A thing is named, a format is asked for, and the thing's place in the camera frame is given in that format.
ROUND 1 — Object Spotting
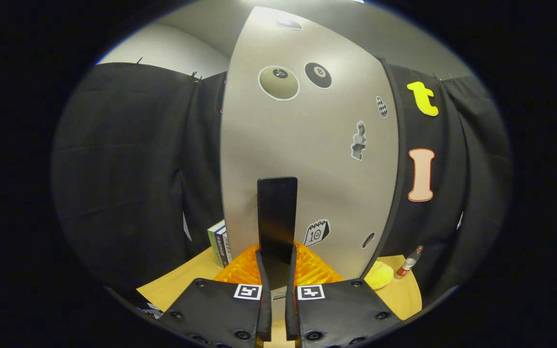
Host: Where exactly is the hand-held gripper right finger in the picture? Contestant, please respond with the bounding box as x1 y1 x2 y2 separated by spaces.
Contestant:
286 244 402 348

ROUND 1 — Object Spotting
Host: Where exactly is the dark grey shoe cabinet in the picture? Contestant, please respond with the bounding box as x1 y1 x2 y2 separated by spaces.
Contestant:
379 57 409 274

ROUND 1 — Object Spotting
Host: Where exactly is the small red-capped bottle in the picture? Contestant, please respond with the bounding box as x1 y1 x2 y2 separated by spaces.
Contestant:
395 245 424 279

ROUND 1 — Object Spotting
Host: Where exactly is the green book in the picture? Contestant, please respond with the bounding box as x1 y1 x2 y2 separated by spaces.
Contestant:
207 226 222 268

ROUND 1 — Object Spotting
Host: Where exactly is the dark blue book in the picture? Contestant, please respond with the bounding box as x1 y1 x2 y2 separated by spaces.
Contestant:
214 225 228 266

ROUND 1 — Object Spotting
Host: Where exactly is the yellow plush toy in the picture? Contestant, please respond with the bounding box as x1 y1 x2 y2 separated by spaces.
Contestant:
365 261 395 290

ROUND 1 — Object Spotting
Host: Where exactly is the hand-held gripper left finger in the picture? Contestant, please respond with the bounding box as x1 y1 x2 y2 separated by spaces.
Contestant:
160 244 273 348

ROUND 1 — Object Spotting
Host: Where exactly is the black backdrop cloth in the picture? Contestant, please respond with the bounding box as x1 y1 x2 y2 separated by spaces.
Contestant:
51 62 513 300

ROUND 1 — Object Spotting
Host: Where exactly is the beige shoe cabinet door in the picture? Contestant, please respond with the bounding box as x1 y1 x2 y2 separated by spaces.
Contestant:
220 6 400 290

